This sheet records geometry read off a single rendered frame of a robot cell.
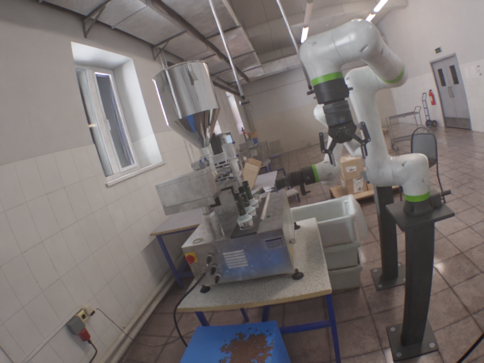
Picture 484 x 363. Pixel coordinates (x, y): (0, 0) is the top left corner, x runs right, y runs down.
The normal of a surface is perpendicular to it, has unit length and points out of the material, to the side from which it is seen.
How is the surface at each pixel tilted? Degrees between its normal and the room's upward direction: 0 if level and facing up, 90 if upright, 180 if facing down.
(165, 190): 90
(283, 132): 90
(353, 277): 96
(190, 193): 90
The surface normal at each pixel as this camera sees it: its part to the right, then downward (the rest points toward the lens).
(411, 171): -0.67, 0.33
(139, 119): -0.18, 0.25
